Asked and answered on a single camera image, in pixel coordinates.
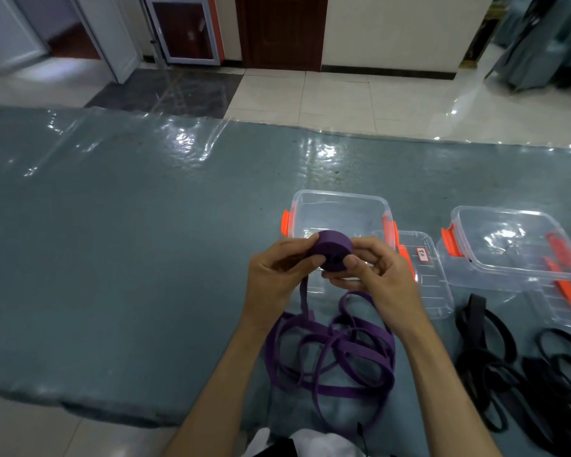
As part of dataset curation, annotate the person's right hand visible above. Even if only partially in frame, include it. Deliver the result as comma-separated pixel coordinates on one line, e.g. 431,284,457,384
321,237,431,338

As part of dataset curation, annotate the person's left hand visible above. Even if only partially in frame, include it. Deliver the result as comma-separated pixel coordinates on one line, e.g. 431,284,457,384
240,232,327,336

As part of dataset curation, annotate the wide black resistance band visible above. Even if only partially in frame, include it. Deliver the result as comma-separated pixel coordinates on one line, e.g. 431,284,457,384
454,293,520,434

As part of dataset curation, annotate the clear plastic storage box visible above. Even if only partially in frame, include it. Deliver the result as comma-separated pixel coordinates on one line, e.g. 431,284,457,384
440,206,571,293
280,189,400,296

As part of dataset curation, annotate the purple resistance band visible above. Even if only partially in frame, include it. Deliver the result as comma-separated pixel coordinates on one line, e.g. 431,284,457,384
266,289,397,436

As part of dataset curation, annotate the person's right forearm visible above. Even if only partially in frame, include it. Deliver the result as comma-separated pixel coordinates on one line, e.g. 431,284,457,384
402,321,503,457

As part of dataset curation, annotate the person's left forearm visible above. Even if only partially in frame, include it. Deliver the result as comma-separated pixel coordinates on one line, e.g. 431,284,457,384
164,323,267,457

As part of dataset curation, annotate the clear lid orange handle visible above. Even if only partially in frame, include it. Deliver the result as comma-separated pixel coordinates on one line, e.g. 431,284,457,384
535,275,571,331
399,230,456,321

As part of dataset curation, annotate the person's white shirt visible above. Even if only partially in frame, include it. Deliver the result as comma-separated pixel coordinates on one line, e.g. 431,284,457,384
245,427,367,457

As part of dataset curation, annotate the teal felt table cover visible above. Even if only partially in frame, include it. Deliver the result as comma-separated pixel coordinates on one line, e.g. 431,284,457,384
0,105,571,457

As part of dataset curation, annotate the dark brown wooden door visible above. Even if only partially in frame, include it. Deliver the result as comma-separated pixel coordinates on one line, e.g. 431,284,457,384
234,0,329,73

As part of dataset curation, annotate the white framed glass door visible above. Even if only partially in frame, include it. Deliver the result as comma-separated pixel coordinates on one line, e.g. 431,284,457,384
142,0,225,66

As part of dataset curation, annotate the narrow white door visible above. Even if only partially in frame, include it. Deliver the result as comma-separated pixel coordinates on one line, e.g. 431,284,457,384
74,0,141,84

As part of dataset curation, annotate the white open door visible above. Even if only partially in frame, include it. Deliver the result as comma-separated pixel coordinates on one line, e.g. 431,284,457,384
0,0,48,74

